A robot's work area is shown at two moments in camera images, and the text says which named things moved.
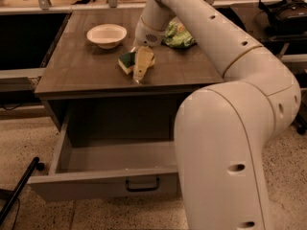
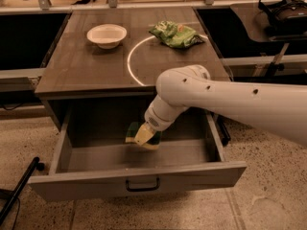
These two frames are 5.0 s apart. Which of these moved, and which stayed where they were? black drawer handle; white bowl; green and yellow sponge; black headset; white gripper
Moved: green and yellow sponge; white gripper
Stayed: white bowl; black headset; black drawer handle
